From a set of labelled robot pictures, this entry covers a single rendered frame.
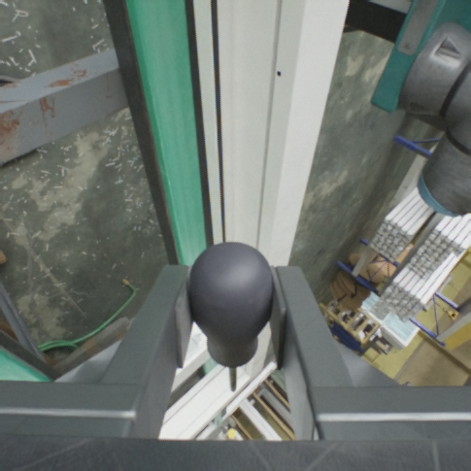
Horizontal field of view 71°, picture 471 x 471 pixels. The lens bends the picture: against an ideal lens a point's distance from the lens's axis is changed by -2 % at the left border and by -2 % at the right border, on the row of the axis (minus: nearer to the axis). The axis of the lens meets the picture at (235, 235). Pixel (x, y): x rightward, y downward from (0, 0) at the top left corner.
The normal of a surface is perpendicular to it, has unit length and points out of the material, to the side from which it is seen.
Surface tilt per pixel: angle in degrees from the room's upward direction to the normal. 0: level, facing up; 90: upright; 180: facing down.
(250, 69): 90
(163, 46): 0
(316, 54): 0
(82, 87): 0
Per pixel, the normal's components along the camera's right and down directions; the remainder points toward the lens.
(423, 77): -0.44, 0.57
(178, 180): 0.68, 0.59
